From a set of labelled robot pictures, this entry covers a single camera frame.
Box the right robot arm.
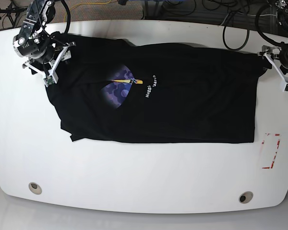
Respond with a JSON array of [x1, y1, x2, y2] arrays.
[[12, 0, 76, 86]]

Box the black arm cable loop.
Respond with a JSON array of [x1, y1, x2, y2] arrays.
[[222, 11, 251, 51], [60, 0, 72, 35]]

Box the yellow floor cable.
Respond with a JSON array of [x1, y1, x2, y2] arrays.
[[69, 0, 111, 12]]

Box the red tape rectangle marking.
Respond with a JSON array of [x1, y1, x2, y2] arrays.
[[258, 133, 281, 169]]

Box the black tripod stand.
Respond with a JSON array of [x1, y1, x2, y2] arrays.
[[0, 0, 28, 28]]

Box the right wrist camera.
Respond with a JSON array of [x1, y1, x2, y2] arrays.
[[43, 75, 56, 87]]

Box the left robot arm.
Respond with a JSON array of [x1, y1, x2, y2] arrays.
[[254, 0, 288, 92]]

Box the right table cable grommet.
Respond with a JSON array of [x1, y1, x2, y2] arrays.
[[239, 191, 253, 204]]

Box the left table cable grommet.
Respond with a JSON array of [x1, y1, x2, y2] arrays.
[[28, 183, 42, 195]]

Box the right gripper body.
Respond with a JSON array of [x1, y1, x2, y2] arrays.
[[22, 41, 76, 79]]

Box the black arm cable loop left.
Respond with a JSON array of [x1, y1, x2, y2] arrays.
[[222, 11, 251, 51]]

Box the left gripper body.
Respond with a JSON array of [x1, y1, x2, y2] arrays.
[[257, 45, 288, 88]]

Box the black graphic T-shirt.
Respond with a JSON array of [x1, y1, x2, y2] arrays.
[[46, 35, 272, 144]]

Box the table cable grommet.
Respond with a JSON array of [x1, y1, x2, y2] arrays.
[[239, 191, 253, 204], [28, 183, 42, 195]]

